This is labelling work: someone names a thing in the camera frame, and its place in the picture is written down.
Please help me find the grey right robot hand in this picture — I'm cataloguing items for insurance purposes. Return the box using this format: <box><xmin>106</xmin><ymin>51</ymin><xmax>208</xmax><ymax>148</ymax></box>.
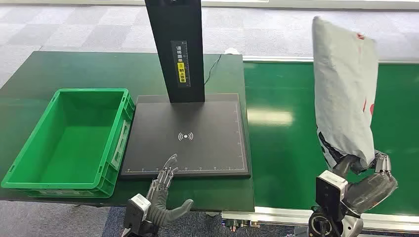
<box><xmin>332</xmin><ymin>150</ymin><xmax>399</xmax><ymax>217</ymax></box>

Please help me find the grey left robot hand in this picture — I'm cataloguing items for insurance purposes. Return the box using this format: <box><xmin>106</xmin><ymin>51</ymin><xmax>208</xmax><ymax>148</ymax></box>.
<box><xmin>146</xmin><ymin>154</ymin><xmax>194</xmax><ymax>227</ymax></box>

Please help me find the grey poly mailer package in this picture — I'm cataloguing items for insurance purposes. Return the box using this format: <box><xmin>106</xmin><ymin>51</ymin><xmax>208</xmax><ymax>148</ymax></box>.
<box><xmin>312</xmin><ymin>16</ymin><xmax>379</xmax><ymax>173</ymax></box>

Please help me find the black inbound scanner machine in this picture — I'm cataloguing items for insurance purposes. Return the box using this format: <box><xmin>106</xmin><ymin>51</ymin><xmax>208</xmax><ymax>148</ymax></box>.
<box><xmin>120</xmin><ymin>0</ymin><xmax>251</xmax><ymax>179</ymax></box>

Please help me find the conveyor connector row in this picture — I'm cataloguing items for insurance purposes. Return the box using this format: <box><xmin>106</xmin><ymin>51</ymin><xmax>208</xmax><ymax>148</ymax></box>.
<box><xmin>224</xmin><ymin>220</ymin><xmax>261</xmax><ymax>233</ymax></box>

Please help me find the green conveyor belt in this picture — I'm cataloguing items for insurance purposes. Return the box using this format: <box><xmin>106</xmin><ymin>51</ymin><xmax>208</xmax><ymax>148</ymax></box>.
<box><xmin>244</xmin><ymin>62</ymin><xmax>419</xmax><ymax>217</ymax></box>

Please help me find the green plastic crate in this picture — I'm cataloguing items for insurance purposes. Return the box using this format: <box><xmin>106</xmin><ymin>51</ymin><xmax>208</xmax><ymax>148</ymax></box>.
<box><xmin>0</xmin><ymin>88</ymin><xmax>136</xmax><ymax>199</ymax></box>

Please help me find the yellow black column label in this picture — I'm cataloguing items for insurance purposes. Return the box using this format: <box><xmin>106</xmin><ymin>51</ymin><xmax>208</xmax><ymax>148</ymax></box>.
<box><xmin>170</xmin><ymin>40</ymin><xmax>191</xmax><ymax>88</ymax></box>

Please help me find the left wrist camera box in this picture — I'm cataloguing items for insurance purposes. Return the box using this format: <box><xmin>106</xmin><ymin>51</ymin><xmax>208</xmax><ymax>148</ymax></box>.
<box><xmin>123</xmin><ymin>194</ymin><xmax>152</xmax><ymax>236</ymax></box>

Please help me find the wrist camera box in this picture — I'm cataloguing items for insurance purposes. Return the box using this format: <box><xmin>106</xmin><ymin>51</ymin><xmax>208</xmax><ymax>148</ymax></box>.
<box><xmin>123</xmin><ymin>194</ymin><xmax>152</xmax><ymax>236</ymax></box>
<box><xmin>316</xmin><ymin>170</ymin><xmax>348</xmax><ymax>222</ymax></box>

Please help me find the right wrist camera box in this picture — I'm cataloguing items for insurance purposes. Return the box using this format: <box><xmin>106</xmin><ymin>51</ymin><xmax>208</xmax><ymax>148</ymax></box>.
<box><xmin>316</xmin><ymin>170</ymin><xmax>348</xmax><ymax>222</ymax></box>

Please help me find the silver conveyor side rail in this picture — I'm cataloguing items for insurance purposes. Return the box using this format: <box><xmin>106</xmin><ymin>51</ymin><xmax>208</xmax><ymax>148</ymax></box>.
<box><xmin>221</xmin><ymin>206</ymin><xmax>419</xmax><ymax>234</ymax></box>
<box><xmin>242</xmin><ymin>55</ymin><xmax>419</xmax><ymax>65</ymax></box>

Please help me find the thin black cable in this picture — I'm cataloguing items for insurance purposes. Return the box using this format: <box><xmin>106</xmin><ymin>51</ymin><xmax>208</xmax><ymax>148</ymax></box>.
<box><xmin>204</xmin><ymin>54</ymin><xmax>223</xmax><ymax>86</ymax></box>

